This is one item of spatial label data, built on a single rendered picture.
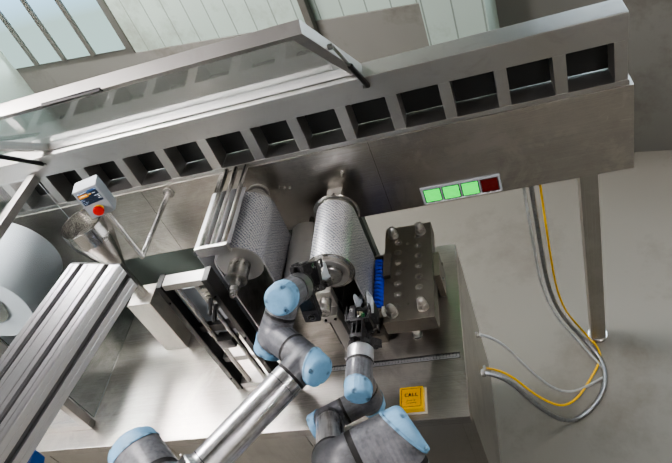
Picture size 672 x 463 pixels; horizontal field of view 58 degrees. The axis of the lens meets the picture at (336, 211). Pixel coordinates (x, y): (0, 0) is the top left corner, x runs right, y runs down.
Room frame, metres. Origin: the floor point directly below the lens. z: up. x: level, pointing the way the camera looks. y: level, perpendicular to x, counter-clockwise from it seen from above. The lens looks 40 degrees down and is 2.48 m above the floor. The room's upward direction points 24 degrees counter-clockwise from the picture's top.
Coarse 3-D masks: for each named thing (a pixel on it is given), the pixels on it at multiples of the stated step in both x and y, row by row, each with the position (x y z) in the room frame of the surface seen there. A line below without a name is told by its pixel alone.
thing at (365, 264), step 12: (360, 228) 1.43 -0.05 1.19; (360, 240) 1.39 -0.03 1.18; (360, 252) 1.34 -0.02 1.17; (372, 252) 1.44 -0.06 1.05; (360, 264) 1.30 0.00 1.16; (372, 264) 1.40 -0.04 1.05; (360, 276) 1.26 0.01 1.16; (372, 276) 1.36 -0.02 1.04; (360, 288) 1.23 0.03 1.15; (372, 288) 1.31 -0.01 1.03
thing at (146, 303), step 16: (112, 240) 1.57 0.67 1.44; (96, 256) 1.54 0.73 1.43; (112, 256) 1.56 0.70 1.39; (144, 288) 1.59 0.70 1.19; (128, 304) 1.58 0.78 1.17; (144, 304) 1.55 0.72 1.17; (160, 304) 1.57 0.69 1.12; (144, 320) 1.56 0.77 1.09; (160, 320) 1.54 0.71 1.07; (176, 320) 1.58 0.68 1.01; (160, 336) 1.56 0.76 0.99; (176, 336) 1.54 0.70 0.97
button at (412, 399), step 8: (400, 392) 1.00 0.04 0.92; (408, 392) 0.99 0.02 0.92; (416, 392) 0.97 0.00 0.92; (400, 400) 0.97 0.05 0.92; (408, 400) 0.96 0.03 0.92; (416, 400) 0.95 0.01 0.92; (424, 400) 0.95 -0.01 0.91; (408, 408) 0.94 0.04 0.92; (416, 408) 0.93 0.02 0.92; (424, 408) 0.93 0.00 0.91
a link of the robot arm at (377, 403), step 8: (376, 392) 0.94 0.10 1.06; (344, 400) 0.97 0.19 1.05; (376, 400) 0.93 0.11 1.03; (384, 400) 0.96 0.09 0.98; (344, 408) 0.94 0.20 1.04; (352, 408) 0.94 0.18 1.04; (360, 408) 0.93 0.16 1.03; (368, 408) 0.93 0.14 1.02; (376, 408) 0.93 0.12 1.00; (384, 408) 0.94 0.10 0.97; (352, 416) 0.93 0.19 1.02; (360, 416) 0.93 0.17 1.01; (368, 416) 0.94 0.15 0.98
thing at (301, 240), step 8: (304, 224) 1.51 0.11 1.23; (312, 224) 1.50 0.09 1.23; (296, 232) 1.49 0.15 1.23; (304, 232) 1.47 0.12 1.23; (312, 232) 1.46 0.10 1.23; (296, 240) 1.45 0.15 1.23; (304, 240) 1.43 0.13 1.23; (312, 240) 1.43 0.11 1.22; (296, 248) 1.41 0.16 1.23; (304, 248) 1.40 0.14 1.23; (288, 256) 1.41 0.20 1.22; (296, 256) 1.38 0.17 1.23; (304, 256) 1.37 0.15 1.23; (288, 264) 1.37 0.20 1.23; (288, 272) 1.33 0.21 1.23
